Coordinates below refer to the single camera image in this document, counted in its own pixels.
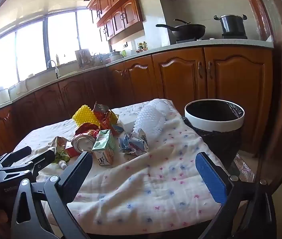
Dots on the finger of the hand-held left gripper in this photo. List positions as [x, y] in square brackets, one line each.
[44, 158]
[16, 154]

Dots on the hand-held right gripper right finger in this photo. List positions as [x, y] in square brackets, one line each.
[210, 179]

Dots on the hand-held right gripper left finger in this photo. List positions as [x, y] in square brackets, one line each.
[79, 171]

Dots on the green silver wrapper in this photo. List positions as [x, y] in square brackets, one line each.
[61, 144]

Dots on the white rimmed trash bin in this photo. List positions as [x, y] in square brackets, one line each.
[213, 127]

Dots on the yellow foam fruit net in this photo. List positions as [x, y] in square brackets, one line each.
[84, 115]

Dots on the yellow red snack wrapper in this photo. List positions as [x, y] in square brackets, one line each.
[106, 122]

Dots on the small white bottle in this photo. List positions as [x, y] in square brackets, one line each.
[62, 164]

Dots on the crushed red can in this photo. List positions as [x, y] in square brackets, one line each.
[83, 143]

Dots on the green juice carton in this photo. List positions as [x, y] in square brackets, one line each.
[103, 149]

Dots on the crumpled blue white wrapper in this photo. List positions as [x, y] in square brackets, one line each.
[133, 145]

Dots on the white kitchen appliance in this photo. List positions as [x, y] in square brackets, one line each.
[3, 95]

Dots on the white floral printed cloth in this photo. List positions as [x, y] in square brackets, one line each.
[143, 179]

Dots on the white foam block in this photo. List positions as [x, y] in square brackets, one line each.
[127, 123]

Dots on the white foam fruit net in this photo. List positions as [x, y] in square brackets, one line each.
[150, 122]

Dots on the chrome kitchen faucet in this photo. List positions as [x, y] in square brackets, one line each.
[56, 69]

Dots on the small bottle on windowsill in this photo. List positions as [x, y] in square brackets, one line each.
[57, 60]

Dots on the kitchen window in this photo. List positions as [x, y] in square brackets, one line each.
[31, 49]

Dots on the utensil rack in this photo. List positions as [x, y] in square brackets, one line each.
[83, 58]

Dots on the wooden lower cabinets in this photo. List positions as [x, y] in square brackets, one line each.
[180, 72]

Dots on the wooden cabinets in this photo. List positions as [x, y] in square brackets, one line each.
[180, 72]
[121, 15]

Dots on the white lidded pot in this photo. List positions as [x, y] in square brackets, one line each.
[116, 56]

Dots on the green dish soap bottle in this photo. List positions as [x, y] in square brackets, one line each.
[124, 53]

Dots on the white stone countertop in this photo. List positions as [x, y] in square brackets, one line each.
[230, 43]

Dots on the group of seasoning jars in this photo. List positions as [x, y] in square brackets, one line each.
[142, 46]

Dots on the black induction cooker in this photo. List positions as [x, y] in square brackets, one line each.
[233, 36]

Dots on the black wok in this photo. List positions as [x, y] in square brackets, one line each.
[185, 31]

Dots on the black lidded pot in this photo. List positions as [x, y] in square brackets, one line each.
[232, 25]

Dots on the wooden upper cabinets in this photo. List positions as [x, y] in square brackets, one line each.
[121, 15]

